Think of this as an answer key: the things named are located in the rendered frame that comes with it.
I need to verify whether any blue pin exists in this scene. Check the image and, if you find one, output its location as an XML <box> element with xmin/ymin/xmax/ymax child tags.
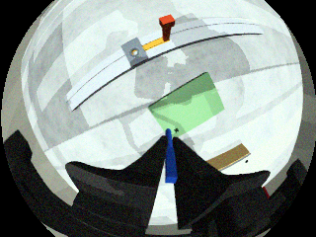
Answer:
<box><xmin>165</xmin><ymin>127</ymin><xmax>178</xmax><ymax>183</ymax></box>

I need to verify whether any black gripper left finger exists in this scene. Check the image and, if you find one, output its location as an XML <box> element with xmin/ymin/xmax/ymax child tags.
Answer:
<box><xmin>64</xmin><ymin>135</ymin><xmax>169</xmax><ymax>229</ymax></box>

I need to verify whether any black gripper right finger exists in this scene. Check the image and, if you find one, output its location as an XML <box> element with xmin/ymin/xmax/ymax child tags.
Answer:
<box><xmin>173</xmin><ymin>137</ymin><xmax>270</xmax><ymax>230</ymax></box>

